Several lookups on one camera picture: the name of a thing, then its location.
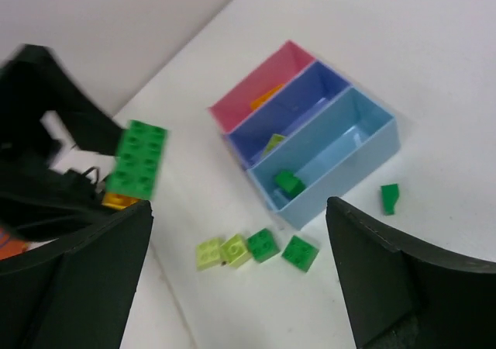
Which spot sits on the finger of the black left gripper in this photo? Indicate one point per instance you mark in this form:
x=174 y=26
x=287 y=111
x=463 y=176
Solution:
x=33 y=83

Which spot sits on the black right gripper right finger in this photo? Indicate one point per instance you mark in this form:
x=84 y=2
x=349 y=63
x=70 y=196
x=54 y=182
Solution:
x=403 y=292

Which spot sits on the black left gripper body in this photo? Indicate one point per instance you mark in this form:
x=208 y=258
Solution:
x=38 y=203

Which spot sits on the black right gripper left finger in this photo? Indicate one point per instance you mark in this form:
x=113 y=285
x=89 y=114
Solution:
x=76 y=291

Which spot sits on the yellow curved lego brick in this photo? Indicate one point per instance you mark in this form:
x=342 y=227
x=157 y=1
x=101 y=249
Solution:
x=117 y=201

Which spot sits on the green lego plate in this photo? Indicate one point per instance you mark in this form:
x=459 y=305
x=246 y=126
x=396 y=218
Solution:
x=138 y=160

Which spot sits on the pale green sloped lego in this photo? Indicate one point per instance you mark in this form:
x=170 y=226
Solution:
x=273 y=142

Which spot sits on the yellow rectangular lego brick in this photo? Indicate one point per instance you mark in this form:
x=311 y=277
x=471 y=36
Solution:
x=259 y=101

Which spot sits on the orange round lego piece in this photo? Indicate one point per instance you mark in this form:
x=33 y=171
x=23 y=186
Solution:
x=11 y=246

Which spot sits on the green wedge lego piece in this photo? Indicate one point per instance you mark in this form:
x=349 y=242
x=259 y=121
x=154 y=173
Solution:
x=389 y=196

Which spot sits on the green two-by-two lego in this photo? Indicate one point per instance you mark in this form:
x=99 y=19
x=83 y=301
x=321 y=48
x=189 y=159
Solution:
x=300 y=253

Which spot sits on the pale green lego piece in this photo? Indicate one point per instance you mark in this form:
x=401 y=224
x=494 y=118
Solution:
x=208 y=254

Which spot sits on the small green lego brick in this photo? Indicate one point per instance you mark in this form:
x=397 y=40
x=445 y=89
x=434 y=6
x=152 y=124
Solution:
x=262 y=245

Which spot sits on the lime green lego brick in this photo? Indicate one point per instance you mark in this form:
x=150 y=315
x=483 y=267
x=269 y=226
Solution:
x=235 y=251

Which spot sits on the light blue plastic bin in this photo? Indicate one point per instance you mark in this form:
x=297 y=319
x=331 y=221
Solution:
x=331 y=153

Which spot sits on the pink plastic bin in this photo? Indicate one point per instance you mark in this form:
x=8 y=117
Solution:
x=278 y=69

